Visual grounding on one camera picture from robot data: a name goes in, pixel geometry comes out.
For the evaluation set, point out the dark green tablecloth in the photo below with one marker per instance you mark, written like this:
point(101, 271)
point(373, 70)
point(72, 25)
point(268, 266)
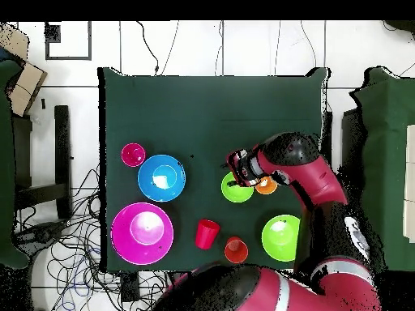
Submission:
point(210, 113)

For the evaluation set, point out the red plastic cup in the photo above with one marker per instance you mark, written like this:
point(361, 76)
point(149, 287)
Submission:
point(206, 235)

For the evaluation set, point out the magenta plastic cup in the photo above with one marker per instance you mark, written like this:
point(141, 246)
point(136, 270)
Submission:
point(133, 155)

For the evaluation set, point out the large pink plastic bowl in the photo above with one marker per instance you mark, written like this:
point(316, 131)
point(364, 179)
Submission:
point(123, 233)

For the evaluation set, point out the brown cardboard box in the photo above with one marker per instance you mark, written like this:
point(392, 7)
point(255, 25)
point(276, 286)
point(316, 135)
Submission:
point(26, 84)

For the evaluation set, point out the black stand frame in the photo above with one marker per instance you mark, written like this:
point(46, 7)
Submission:
point(62, 145)

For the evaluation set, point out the grey base with black knob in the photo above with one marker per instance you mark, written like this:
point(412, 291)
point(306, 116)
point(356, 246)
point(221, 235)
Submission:
point(42, 235)

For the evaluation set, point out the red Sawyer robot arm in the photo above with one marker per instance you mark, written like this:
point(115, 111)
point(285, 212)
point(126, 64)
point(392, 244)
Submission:
point(311, 175)

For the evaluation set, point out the large green plastic bowl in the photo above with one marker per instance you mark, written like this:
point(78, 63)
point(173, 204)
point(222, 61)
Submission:
point(278, 243)

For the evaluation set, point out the green cloth covered table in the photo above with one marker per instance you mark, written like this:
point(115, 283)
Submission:
point(389, 162)
point(5, 162)

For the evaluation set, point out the black box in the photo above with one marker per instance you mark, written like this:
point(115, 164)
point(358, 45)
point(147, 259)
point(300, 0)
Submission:
point(350, 142)

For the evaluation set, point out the orange plastic cup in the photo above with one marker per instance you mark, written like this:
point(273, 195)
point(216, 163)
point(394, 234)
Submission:
point(267, 189)

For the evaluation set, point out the white boxes stack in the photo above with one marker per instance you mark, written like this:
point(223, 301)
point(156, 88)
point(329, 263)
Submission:
point(410, 162)

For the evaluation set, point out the red-orange plastic cup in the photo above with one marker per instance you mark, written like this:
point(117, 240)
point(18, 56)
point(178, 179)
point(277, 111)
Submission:
point(236, 254)

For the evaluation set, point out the small green plastic bowl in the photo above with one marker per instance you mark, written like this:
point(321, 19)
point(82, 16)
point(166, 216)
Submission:
point(236, 194)

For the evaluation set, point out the blue plastic bowl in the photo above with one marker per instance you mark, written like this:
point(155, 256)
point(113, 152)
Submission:
point(146, 188)

